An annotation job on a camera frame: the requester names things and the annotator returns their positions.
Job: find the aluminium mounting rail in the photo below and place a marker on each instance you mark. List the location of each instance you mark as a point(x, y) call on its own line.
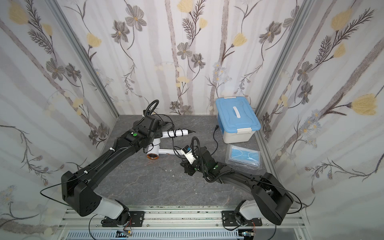
point(181, 223)

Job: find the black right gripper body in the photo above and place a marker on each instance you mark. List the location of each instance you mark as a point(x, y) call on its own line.
point(188, 165)

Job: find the bag of blue face masks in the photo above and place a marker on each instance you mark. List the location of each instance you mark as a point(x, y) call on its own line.
point(243, 157)

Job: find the white hair dryer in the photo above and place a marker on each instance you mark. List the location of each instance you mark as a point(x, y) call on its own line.
point(173, 133)
point(154, 153)

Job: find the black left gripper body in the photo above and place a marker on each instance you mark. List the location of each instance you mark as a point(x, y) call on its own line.
point(156, 130)

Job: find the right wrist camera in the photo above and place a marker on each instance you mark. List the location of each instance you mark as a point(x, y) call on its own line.
point(187, 152)

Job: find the blue lid storage box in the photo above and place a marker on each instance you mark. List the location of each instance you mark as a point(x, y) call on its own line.
point(237, 120)

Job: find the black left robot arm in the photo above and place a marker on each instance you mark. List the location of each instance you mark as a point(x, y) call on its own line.
point(78, 189)

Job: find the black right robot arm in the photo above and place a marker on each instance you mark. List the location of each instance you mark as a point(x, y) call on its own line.
point(271, 200)

